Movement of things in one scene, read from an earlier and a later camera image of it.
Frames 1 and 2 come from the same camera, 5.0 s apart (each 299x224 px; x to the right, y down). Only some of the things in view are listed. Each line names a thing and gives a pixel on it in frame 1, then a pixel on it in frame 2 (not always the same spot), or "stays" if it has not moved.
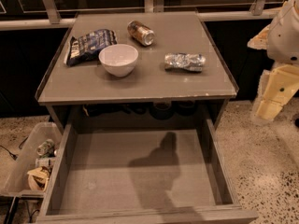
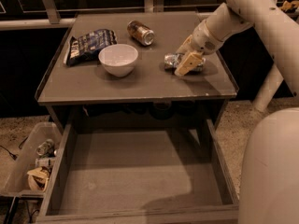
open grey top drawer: (141, 174) stays
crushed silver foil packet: (188, 62) stays
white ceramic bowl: (118, 60) stays
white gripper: (284, 36) → (203, 40)
